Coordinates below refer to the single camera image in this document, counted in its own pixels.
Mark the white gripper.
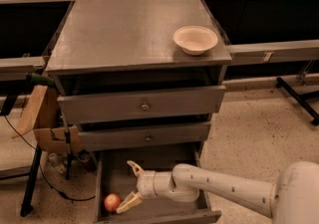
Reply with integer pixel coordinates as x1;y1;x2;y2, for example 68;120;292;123
116;160;173;214

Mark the red apple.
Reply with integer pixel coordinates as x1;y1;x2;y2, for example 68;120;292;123
104;193;121;212

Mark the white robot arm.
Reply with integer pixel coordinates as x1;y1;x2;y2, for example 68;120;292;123
117;160;319;224

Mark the grey open bottom drawer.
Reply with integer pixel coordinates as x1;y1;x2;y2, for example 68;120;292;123
94;143;221;224

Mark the grey middle drawer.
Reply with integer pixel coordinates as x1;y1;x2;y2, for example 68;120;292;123
79;121;211;151

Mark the grey top drawer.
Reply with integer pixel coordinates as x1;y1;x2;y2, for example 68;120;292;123
58;86;225;123

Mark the grey wooden drawer cabinet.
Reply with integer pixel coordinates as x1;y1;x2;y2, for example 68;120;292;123
47;0;231;147

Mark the black tripod stand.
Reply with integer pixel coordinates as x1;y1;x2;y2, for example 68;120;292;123
19;114;75;218

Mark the brown cardboard piece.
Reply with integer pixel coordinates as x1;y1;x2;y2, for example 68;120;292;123
12;86;67;152

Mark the white paper bowl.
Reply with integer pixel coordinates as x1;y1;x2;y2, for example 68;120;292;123
172;26;218;56

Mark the black floor stand base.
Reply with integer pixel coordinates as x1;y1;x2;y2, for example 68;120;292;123
276;77;319;126

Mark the black cable on floor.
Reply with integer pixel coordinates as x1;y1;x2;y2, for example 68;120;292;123
2;114;96;203

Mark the green handled tool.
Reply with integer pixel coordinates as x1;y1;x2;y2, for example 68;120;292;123
26;73;55;88

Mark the grey left barrier rail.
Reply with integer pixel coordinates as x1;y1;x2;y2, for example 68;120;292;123
0;57;46;81

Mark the grey barrier rail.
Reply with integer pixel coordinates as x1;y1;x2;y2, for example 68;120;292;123
227;40;319;66
0;57;46;81

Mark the grey right barrier rail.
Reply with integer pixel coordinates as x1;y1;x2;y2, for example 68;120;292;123
227;40;319;66

